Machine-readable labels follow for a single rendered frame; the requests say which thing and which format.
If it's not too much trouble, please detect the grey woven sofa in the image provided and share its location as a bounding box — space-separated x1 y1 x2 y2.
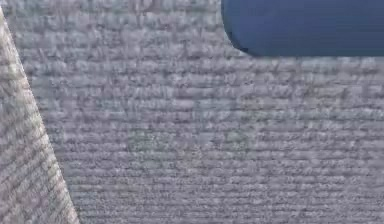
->
0 0 384 224

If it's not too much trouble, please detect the blue cushion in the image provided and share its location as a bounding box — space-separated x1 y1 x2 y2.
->
220 0 384 58

